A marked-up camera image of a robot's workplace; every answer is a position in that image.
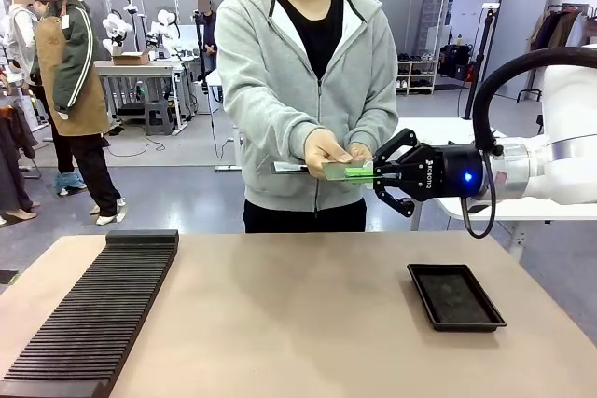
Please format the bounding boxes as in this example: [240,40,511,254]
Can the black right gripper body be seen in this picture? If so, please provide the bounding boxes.
[403,143,485,203]

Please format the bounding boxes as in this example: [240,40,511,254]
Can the green PCB board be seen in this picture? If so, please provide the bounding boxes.
[323,159,375,182]

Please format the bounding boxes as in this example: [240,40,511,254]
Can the grey clipboard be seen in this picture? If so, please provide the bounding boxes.
[271,160,310,175]

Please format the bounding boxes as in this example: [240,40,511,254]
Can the person's left forearm grey sleeve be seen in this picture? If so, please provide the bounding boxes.
[341,106,400,153]

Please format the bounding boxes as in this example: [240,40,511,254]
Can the person's right forearm grey sleeve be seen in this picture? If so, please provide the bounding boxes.
[221,99,330,164]

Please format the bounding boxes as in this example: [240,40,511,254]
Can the black slotted PCB rack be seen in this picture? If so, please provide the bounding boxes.
[0,228,181,398]

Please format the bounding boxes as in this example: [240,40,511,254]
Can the person's left hand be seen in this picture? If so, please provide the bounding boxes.
[347,142,375,165]

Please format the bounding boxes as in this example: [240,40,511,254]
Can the person's right hand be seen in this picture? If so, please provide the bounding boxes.
[304,130,354,180]

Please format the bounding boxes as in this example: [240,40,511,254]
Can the white side table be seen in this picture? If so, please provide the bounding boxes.
[393,116,597,251]

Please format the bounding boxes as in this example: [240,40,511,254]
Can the white shoe rack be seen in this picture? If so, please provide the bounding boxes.
[396,59,440,96]

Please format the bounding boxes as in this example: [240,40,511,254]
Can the black luggage bags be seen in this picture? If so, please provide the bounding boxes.
[439,43,471,81]

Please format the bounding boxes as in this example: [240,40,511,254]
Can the black utility cart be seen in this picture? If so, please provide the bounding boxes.
[535,88,546,136]

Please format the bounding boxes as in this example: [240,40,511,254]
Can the black rectangular tray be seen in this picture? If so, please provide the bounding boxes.
[406,262,508,333]

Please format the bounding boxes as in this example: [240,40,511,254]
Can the dark hanging clothes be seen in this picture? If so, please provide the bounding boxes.
[0,103,41,213]

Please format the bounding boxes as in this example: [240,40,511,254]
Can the person in grey hoodie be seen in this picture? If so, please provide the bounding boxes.
[215,0,400,234]

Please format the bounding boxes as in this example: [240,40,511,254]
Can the grey partition panel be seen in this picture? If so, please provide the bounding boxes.
[481,0,554,100]

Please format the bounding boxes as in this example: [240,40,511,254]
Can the coat rack with coats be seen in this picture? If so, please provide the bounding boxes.
[517,2,597,103]

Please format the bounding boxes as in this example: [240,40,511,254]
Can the person in green jacket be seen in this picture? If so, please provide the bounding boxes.
[29,0,128,226]

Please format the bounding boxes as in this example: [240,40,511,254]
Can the grey plastic stool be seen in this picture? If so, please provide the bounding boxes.
[144,100,176,136]

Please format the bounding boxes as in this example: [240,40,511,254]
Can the distant person in black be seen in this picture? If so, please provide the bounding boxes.
[194,0,219,74]

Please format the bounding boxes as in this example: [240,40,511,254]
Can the grey background workbench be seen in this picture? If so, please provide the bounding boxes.
[93,59,188,132]

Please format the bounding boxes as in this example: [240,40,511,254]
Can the person in white hoodie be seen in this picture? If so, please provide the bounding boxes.
[0,0,40,91]

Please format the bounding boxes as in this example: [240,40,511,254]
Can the brown cardboard box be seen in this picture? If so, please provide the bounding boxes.
[111,47,154,67]

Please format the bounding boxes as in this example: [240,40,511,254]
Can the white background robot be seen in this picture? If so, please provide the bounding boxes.
[101,9,133,57]
[145,7,182,62]

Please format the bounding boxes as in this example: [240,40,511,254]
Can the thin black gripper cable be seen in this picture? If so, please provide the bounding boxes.
[460,150,499,240]

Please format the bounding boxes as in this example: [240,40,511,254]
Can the thick black cable hose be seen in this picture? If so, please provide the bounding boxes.
[471,45,597,153]

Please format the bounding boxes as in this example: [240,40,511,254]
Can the black pole camera stand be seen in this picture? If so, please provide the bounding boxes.
[463,2,501,121]

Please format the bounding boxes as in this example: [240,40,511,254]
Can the black floor cable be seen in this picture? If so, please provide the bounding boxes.
[105,125,168,158]

